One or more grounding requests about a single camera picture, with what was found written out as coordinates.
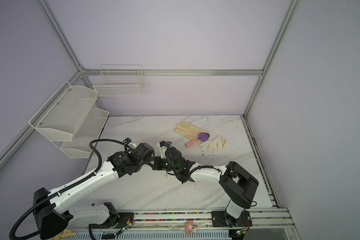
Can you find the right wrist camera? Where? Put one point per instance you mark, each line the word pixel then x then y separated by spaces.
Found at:
pixel 163 147

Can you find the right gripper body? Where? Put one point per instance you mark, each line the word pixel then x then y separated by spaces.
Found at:
pixel 164 163

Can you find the white knit glove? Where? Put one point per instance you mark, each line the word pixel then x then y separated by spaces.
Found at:
pixel 212 147

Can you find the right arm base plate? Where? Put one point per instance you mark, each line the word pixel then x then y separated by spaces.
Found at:
pixel 223 219

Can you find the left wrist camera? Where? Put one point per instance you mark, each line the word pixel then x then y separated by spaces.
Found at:
pixel 129 144

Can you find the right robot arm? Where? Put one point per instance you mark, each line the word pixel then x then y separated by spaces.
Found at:
pixel 238 184

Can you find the cream leather glove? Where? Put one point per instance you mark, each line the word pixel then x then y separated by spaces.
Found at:
pixel 188 130

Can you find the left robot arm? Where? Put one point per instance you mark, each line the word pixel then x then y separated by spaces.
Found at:
pixel 56 210

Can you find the yellow toy figure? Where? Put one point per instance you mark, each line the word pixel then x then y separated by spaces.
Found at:
pixel 64 234

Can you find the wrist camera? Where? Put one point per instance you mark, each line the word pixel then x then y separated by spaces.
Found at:
pixel 129 144
pixel 163 147

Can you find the aluminium front rail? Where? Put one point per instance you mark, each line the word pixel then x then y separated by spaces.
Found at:
pixel 170 225

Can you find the pink toy figure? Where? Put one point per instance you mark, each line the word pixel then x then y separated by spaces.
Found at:
pixel 190 228

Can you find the white wire basket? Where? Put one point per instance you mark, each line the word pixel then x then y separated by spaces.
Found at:
pixel 119 81

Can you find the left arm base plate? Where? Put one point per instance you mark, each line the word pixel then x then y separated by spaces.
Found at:
pixel 121 220

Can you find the white mesh two-tier shelf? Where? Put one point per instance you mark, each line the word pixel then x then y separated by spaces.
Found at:
pixel 70 120

